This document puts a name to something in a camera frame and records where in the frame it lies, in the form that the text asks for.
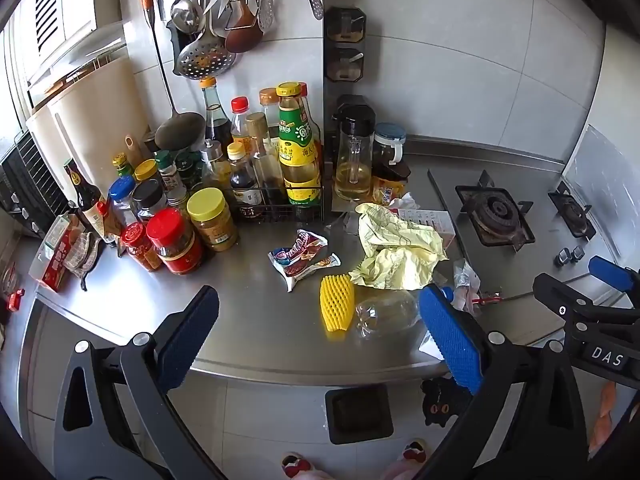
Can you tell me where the orange cloth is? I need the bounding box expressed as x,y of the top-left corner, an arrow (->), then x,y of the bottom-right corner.
589,380 -> 619,454

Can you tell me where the orange snack packet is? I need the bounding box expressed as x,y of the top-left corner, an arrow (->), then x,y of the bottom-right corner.
372,172 -> 409,206

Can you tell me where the red white carton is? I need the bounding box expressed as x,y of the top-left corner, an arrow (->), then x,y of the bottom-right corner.
389,207 -> 457,249

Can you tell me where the clear plastic food packet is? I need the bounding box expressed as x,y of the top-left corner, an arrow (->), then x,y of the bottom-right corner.
62,230 -> 104,292

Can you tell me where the red brown snack wrapper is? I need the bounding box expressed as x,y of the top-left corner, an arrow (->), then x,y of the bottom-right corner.
268,229 -> 342,293

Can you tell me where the black lid jar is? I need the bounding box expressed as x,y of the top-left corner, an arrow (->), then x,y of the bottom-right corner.
131,178 -> 169,224

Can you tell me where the tall brown cap bottle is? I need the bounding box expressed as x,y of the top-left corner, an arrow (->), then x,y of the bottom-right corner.
245,112 -> 287,206

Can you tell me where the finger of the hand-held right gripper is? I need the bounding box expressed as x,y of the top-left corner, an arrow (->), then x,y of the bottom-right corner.
588,255 -> 640,311
531,272 -> 640,333

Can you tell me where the brown wooden ladle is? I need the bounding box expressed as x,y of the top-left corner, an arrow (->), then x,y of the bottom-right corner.
225,0 -> 264,54

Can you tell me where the foil splash guard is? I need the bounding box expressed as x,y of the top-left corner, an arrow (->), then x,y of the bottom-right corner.
562,124 -> 640,243

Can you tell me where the red white slipper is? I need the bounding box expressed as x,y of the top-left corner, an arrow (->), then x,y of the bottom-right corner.
281,452 -> 314,480
401,439 -> 429,464

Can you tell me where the steel skimmer spoon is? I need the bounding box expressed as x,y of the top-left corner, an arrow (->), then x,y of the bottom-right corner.
176,25 -> 236,81

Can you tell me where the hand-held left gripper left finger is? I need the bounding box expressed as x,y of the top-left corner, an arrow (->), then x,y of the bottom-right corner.
52,285 -> 221,480

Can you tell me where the black appliance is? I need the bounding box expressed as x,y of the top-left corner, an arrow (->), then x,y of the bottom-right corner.
0,130 -> 72,239

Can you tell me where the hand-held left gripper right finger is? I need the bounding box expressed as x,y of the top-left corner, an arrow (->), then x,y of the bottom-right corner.
417,284 -> 591,480

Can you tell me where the black cat floor mat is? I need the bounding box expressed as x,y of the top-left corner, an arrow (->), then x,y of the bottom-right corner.
419,376 -> 474,429

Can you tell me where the orange cap bottle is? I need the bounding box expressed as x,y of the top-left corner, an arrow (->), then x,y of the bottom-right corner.
258,87 -> 281,132

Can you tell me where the large red lid jar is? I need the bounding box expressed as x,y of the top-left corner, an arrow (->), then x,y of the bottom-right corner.
146,208 -> 205,275

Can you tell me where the small black stove burner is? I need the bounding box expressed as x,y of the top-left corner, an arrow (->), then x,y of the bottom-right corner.
547,180 -> 597,241

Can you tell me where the black wire basket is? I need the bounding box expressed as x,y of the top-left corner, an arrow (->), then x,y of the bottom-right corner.
225,157 -> 327,222

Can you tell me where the small red chili jar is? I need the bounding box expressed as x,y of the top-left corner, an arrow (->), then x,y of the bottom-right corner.
120,221 -> 164,272

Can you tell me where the dark vinegar bottle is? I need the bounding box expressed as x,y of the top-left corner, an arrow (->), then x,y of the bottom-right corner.
62,158 -> 119,247

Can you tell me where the steel gas stove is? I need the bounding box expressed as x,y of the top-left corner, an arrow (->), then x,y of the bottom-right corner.
427,167 -> 626,307

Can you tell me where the red cardboard box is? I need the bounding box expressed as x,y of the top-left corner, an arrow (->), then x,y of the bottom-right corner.
28,212 -> 84,292

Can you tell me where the white paper scrap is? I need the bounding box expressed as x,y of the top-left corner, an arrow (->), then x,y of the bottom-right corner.
417,335 -> 447,362

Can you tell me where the small yellow lid jar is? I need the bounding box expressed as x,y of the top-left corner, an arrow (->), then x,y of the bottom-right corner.
134,159 -> 164,186

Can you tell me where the red cap bottle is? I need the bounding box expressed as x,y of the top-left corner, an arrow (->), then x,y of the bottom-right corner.
230,96 -> 254,152

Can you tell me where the green cap spice bottle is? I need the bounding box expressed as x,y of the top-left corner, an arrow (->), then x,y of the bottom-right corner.
155,150 -> 184,197

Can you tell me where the clear plastic bottle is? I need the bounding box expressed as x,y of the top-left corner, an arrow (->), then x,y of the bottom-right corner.
352,286 -> 455,339

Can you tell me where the large yellow green label bottle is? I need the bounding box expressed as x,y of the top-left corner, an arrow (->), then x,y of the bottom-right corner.
276,81 -> 322,207

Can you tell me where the black trash bin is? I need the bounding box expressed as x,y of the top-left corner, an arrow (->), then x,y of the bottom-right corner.
325,384 -> 396,445

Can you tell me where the white window frame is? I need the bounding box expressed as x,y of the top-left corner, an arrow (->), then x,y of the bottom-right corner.
0,0 -> 128,106

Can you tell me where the yellow foam fruit net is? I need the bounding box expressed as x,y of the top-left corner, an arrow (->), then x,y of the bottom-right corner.
320,274 -> 357,333

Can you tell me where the glass cruet steel cap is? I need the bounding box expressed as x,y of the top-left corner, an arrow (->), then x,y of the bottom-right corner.
201,139 -> 232,192

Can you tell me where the large black stove burner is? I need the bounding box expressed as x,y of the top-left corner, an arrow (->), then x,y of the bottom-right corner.
455,170 -> 535,253

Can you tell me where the glass jar blue white lid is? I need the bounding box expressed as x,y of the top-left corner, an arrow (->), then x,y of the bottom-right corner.
372,122 -> 407,181

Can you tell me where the dark soy sauce bottle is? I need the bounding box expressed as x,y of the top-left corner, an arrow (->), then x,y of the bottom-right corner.
200,77 -> 235,157

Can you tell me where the black wall spice box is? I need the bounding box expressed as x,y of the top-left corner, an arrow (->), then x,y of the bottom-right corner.
326,6 -> 367,44
325,46 -> 365,84

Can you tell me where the crumpled yellow paper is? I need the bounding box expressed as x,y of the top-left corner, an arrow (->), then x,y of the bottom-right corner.
348,203 -> 448,291

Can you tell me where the red label bottle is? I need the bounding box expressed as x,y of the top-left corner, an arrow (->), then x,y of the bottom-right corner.
298,82 -> 324,161

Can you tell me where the beige cutting board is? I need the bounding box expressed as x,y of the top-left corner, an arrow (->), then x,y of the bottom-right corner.
26,55 -> 152,207

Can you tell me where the glass oil dispenser black lid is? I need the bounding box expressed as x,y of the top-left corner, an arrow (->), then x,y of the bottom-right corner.
332,103 -> 377,202

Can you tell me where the small white plastic wrapper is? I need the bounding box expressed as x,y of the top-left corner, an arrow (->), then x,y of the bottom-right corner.
451,259 -> 501,317

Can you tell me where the dark glass jar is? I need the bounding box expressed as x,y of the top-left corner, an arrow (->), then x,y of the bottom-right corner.
175,152 -> 204,191

